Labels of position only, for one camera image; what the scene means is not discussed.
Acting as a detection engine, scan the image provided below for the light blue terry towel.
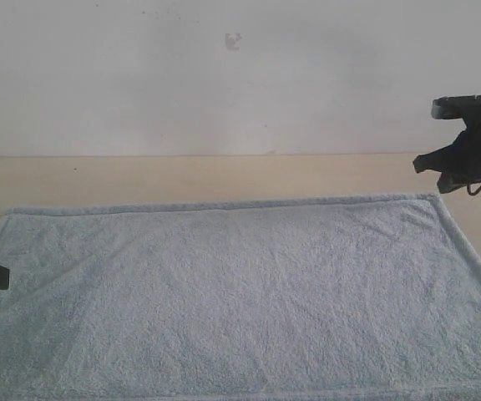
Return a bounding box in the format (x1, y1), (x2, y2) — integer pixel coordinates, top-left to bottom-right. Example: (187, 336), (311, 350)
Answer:
(0, 194), (481, 400)

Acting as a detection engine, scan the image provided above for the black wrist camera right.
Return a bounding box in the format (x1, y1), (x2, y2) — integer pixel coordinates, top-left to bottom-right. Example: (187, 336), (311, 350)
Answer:
(431, 95), (481, 123)

